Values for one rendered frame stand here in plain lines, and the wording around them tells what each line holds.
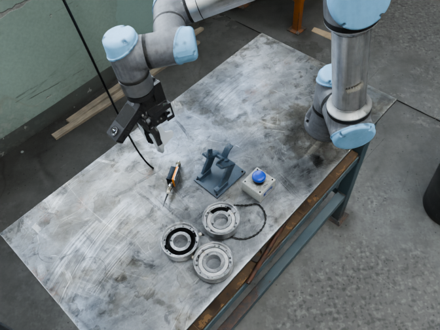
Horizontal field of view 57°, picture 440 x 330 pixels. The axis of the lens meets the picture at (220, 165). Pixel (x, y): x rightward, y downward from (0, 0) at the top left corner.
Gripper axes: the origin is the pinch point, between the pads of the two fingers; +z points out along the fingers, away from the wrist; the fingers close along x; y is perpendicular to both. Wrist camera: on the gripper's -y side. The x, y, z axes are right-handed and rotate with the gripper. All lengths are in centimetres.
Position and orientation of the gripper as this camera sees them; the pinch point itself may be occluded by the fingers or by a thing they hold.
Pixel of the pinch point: (154, 146)
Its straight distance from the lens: 113.7
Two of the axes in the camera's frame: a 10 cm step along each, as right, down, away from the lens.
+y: 7.4, -6.0, 3.2
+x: -6.6, -5.4, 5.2
